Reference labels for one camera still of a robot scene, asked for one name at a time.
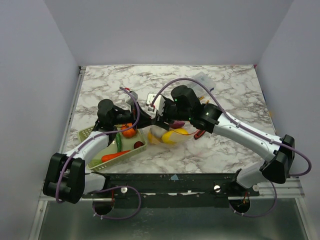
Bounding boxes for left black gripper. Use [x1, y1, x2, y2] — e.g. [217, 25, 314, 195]
[111, 102, 153, 131]

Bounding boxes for white garlic bulb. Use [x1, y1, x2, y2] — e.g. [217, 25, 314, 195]
[150, 125, 168, 139]

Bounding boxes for pink purple onion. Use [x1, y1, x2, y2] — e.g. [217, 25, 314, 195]
[169, 120, 185, 129]

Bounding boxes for clear zip top bag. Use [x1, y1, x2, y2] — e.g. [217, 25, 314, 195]
[146, 121, 198, 148]

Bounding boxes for yellow mango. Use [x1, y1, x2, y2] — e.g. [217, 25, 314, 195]
[161, 128, 189, 145]

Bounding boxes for yellow bell pepper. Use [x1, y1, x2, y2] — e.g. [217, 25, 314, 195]
[147, 131, 161, 145]

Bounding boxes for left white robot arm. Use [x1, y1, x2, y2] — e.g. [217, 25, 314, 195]
[42, 99, 155, 204]

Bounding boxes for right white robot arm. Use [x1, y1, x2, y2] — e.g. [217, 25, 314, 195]
[146, 85, 295, 196]

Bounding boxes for small orange pumpkin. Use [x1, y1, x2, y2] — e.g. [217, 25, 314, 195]
[120, 123, 137, 139]

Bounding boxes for dark red plum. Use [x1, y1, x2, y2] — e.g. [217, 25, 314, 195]
[133, 141, 145, 149]

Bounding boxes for green plastic basket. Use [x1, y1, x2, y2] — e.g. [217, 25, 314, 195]
[87, 129, 147, 172]

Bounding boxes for green cucumber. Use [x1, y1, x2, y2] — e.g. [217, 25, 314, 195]
[115, 132, 123, 153]

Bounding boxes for red black utility knife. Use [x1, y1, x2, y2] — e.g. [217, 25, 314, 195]
[193, 130, 206, 140]

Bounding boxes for orange carrot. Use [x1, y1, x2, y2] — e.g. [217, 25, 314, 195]
[101, 150, 130, 163]

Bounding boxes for clear plastic parts box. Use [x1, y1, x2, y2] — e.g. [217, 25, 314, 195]
[189, 72, 216, 93]

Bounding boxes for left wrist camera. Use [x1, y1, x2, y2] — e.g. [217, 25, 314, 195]
[124, 90, 138, 107]

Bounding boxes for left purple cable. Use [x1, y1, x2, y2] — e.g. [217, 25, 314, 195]
[55, 86, 142, 221]

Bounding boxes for purple cable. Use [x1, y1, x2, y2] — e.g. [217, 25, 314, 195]
[151, 77, 312, 218]
[55, 86, 142, 221]

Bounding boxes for yellow handled pliers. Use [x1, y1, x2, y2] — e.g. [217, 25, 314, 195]
[198, 96, 210, 104]

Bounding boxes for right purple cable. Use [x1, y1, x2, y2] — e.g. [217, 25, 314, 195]
[151, 77, 312, 218]

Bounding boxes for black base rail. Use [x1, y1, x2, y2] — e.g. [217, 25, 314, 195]
[84, 173, 259, 209]

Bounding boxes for aluminium frame rail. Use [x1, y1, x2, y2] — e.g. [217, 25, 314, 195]
[37, 65, 87, 202]

